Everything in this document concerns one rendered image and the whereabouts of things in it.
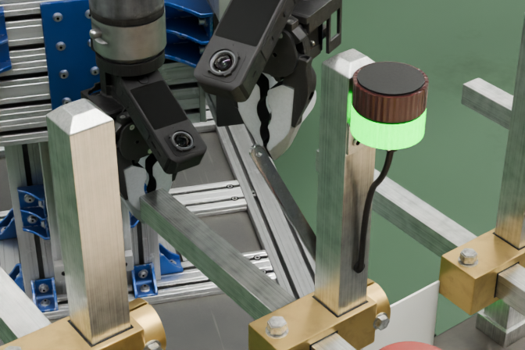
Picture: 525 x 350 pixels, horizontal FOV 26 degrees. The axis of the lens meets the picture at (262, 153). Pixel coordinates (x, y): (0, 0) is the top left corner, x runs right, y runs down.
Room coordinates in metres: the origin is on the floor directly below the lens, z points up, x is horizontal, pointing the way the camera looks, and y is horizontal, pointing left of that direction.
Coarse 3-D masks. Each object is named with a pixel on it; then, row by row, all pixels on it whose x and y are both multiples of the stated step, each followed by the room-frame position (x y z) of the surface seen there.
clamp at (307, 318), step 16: (368, 288) 0.84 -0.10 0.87; (288, 304) 0.82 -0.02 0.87; (304, 304) 0.82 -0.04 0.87; (320, 304) 0.82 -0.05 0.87; (368, 304) 0.82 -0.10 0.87; (384, 304) 0.83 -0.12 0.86; (256, 320) 0.80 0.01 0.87; (288, 320) 0.80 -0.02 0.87; (304, 320) 0.80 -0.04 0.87; (320, 320) 0.80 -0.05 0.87; (336, 320) 0.80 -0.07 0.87; (352, 320) 0.81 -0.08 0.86; (368, 320) 0.82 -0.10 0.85; (384, 320) 0.82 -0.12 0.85; (256, 336) 0.78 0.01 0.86; (288, 336) 0.78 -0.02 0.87; (304, 336) 0.78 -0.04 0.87; (320, 336) 0.78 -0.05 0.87; (352, 336) 0.81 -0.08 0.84; (368, 336) 0.82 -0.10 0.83
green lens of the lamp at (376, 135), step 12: (360, 120) 0.77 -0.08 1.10; (420, 120) 0.77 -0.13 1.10; (360, 132) 0.77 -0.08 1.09; (372, 132) 0.76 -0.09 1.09; (384, 132) 0.76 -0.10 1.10; (396, 132) 0.76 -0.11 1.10; (408, 132) 0.76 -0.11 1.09; (420, 132) 0.77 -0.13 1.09; (372, 144) 0.76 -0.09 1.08; (384, 144) 0.76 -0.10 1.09; (396, 144) 0.76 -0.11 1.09; (408, 144) 0.76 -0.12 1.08
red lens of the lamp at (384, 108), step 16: (368, 64) 0.82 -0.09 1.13; (352, 80) 0.79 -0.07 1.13; (352, 96) 0.79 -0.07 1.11; (368, 96) 0.77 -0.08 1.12; (384, 96) 0.76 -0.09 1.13; (400, 96) 0.76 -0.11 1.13; (416, 96) 0.77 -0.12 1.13; (368, 112) 0.77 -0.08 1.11; (384, 112) 0.76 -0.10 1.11; (400, 112) 0.76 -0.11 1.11; (416, 112) 0.77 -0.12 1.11
